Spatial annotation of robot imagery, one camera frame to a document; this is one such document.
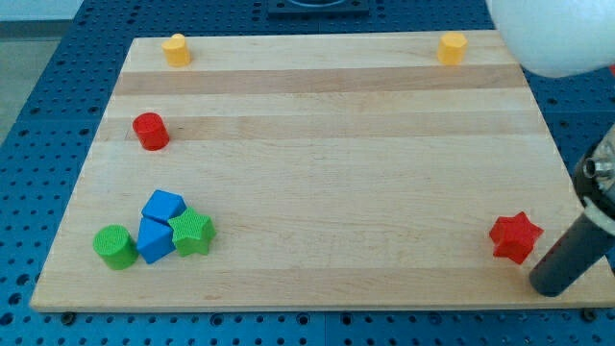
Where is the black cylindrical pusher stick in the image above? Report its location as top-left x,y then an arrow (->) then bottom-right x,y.
529,210 -> 614,297

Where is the black metal tool mount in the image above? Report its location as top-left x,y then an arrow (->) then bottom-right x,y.
574,127 -> 614,219

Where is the red star block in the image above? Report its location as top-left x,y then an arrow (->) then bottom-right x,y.
489,211 -> 544,264

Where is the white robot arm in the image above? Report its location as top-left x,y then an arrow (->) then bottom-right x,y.
486,0 -> 614,297

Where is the green star block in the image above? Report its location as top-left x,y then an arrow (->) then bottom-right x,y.
168,208 -> 216,257

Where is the wooden board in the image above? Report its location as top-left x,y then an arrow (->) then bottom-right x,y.
31,30 -> 614,312

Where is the yellow hexagon block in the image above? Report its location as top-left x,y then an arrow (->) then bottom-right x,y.
436,32 -> 468,65

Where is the blue cube block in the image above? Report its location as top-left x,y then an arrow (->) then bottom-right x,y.
141,189 -> 186,224

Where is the blue triangle block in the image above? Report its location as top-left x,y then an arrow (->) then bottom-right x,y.
136,217 -> 176,264

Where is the yellow heart block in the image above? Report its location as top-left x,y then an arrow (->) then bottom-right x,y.
161,34 -> 191,67

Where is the red cylinder block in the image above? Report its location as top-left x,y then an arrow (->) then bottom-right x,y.
133,112 -> 170,151

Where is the green cylinder block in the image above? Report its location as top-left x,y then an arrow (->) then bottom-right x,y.
92,224 -> 138,270

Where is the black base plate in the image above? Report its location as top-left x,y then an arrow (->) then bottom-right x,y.
266,0 -> 370,18

